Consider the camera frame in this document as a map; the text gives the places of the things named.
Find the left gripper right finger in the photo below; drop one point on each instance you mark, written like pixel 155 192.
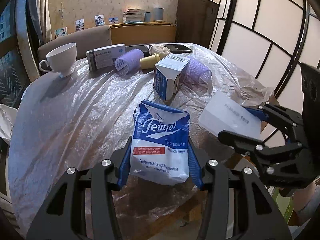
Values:
pixel 255 215

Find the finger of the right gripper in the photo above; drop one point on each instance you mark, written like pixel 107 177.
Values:
pixel 258 112
pixel 241 144

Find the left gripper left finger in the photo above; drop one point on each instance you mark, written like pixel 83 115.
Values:
pixel 62 214

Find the blue Tempo tissue pack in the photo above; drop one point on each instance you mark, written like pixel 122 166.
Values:
pixel 159 147

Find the blue white milk carton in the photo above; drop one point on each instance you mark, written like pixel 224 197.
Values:
pixel 170 72

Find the paper ball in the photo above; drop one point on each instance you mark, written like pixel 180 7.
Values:
pixel 159 49

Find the clear plastic table cover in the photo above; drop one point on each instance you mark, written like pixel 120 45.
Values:
pixel 80 120

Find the dark wooden cabinet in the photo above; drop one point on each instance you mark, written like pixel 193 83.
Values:
pixel 195 20

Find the black tablet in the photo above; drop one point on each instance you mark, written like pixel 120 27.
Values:
pixel 141 47

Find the grey cylinder speaker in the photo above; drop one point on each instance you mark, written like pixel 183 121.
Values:
pixel 158 14

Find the light blue cup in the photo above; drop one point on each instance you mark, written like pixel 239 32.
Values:
pixel 147 16

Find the white teacup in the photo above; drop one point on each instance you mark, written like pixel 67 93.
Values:
pixel 60 60

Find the stack of books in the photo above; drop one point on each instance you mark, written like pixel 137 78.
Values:
pixel 133 16

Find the grey white medicine box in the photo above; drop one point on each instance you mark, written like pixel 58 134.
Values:
pixel 104 57

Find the grey sofa cushion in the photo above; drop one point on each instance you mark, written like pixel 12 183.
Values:
pixel 87 39

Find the beige curtain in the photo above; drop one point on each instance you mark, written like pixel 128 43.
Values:
pixel 44 21

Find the black camera box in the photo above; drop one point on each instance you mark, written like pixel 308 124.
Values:
pixel 310 89

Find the photo on wall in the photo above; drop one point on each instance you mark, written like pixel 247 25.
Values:
pixel 113 20
pixel 99 20
pixel 79 24
pixel 60 32

